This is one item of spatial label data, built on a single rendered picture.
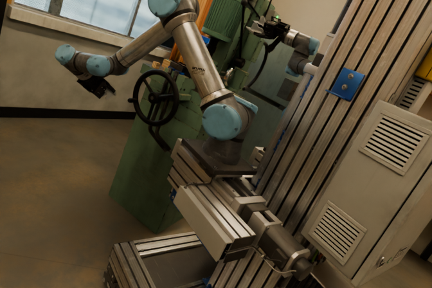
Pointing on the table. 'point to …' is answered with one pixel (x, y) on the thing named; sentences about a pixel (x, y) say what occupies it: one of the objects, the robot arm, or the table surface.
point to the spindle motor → (225, 9)
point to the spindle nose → (212, 45)
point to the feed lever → (241, 38)
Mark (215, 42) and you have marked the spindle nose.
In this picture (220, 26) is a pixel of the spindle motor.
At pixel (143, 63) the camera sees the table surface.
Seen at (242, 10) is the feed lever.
